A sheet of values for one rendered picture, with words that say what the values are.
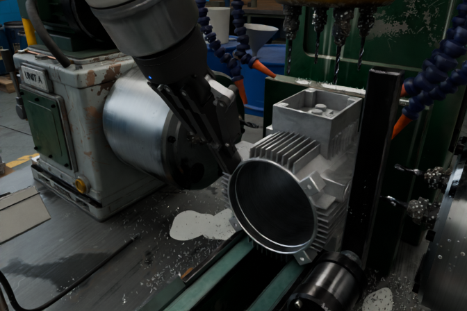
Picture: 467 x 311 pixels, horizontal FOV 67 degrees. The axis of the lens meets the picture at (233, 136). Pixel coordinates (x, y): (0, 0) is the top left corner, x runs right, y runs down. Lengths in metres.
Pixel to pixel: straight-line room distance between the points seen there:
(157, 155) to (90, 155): 0.22
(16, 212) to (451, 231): 0.50
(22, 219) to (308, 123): 0.40
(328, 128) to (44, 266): 0.62
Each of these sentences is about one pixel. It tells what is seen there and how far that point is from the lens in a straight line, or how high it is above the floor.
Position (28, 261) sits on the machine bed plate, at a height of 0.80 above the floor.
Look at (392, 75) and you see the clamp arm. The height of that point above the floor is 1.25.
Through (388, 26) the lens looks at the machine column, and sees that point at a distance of 0.75.
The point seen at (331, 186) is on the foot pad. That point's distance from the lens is 0.51.
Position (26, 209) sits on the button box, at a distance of 0.52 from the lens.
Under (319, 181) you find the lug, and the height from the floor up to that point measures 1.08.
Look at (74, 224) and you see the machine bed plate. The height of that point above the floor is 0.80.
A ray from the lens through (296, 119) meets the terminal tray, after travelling 0.55.
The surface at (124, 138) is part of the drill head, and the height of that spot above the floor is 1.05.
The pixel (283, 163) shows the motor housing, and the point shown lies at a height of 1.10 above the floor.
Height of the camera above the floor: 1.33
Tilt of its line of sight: 25 degrees down
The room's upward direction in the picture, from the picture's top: straight up
